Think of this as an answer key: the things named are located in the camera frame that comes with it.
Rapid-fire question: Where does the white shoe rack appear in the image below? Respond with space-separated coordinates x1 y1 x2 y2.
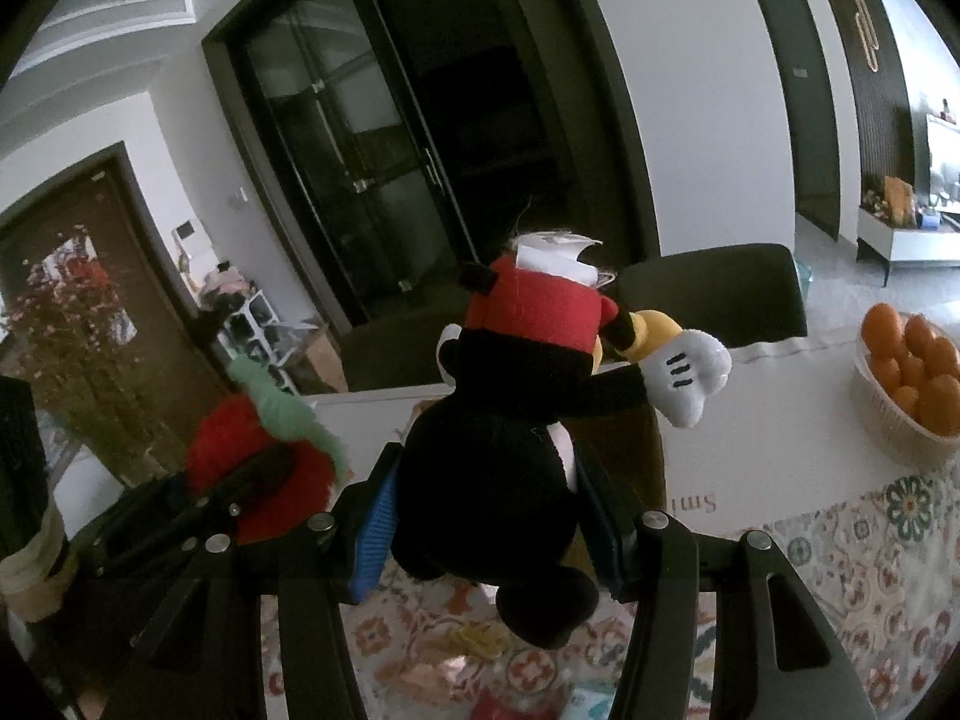
210 289 299 395

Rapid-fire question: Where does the white basket of oranges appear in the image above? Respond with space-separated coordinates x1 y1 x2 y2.
853 302 958 472

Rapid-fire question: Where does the patterned table runner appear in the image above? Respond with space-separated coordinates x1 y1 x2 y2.
262 466 958 718

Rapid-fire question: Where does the brown cardboard box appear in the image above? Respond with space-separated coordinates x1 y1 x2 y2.
392 382 665 589

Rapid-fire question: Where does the dark hallway door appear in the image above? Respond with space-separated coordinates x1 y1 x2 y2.
758 0 841 239

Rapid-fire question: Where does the brown entrance door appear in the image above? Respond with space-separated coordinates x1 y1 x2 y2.
2 145 226 434

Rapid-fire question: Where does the white TV console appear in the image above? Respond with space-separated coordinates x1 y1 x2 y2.
856 208 960 284

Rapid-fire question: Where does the red snack packet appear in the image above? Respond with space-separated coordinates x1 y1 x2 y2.
469 688 568 720

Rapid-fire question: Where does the dried flower bouquet in vase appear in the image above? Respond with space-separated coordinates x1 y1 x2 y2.
2 224 185 488

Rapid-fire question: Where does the dark dining chair left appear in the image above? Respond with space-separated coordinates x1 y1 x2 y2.
340 301 467 392

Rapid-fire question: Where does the black red mouse plush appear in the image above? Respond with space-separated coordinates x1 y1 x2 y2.
392 229 732 650

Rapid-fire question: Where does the yellow small soft item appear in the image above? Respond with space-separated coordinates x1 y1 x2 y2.
449 621 511 661

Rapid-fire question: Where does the red apple plush toy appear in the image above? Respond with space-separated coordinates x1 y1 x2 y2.
185 355 350 546

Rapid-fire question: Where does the gold wall ornament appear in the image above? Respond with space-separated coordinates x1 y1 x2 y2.
854 0 880 73

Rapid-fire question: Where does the dark glass sliding door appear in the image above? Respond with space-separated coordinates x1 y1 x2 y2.
203 0 661 335

